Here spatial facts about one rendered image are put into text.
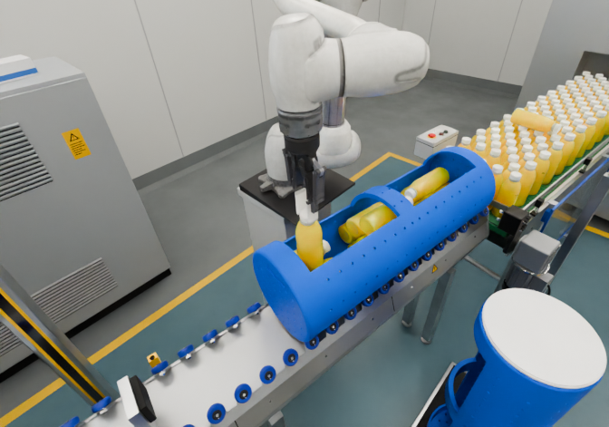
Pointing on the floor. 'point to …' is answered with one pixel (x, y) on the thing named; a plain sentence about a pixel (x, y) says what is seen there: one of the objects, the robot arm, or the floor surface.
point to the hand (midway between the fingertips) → (306, 206)
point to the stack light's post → (580, 224)
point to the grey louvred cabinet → (68, 208)
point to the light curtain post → (49, 342)
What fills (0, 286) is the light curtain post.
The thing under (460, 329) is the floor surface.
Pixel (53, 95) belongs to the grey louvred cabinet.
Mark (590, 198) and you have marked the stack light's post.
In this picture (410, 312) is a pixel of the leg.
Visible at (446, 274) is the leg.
